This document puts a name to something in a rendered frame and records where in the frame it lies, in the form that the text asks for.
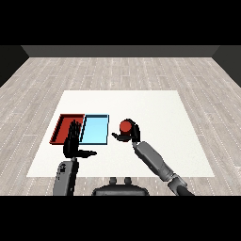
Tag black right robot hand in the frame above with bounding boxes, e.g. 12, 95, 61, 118
111, 118, 142, 143

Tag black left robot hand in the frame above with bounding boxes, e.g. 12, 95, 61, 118
62, 120, 98, 160

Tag red can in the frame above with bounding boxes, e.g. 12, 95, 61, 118
119, 120, 134, 137

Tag red shallow open box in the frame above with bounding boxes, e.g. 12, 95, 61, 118
49, 113, 86, 146

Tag light blue shallow open box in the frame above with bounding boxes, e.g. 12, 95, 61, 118
78, 114, 110, 146

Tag dark grey robot body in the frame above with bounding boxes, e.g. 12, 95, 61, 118
91, 177, 151, 197

